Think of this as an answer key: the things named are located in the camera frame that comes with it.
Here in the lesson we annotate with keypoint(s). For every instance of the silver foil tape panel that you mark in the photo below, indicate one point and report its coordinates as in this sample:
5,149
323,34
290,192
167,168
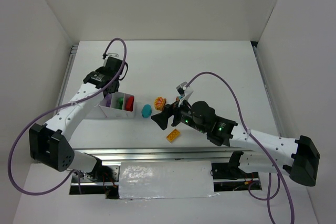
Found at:
154,180

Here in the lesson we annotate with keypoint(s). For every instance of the green square lego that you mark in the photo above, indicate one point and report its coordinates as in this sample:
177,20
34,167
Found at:
119,103

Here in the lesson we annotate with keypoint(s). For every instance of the brown long lego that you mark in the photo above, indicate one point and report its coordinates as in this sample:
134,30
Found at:
163,104

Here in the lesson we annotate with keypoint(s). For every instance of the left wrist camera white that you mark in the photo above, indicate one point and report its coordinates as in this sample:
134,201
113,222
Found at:
108,54

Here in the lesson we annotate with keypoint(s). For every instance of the lilac rounded lego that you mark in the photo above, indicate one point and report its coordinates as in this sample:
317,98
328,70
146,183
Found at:
107,102

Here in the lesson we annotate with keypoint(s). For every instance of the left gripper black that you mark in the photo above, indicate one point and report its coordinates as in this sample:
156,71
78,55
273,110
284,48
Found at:
113,87

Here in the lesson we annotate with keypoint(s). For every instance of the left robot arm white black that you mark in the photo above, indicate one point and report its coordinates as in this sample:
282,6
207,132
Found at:
49,142

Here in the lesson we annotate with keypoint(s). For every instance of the yellow lego brick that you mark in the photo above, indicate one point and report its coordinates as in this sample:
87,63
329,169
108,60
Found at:
171,137

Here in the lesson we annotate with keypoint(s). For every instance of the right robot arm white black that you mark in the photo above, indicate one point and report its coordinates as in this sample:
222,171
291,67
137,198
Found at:
258,152

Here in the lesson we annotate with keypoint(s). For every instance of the red lego brick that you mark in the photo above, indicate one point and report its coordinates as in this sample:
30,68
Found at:
129,104

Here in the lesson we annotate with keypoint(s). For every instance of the white divided container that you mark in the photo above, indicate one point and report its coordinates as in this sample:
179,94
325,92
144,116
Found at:
114,106

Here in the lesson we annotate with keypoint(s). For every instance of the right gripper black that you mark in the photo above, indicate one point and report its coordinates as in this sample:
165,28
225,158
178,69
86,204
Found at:
174,115

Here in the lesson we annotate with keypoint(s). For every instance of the aluminium front rail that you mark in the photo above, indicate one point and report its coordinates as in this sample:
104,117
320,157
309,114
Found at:
153,154

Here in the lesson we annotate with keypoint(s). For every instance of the teal rounded lego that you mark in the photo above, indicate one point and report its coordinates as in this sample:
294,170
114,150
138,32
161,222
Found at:
146,111

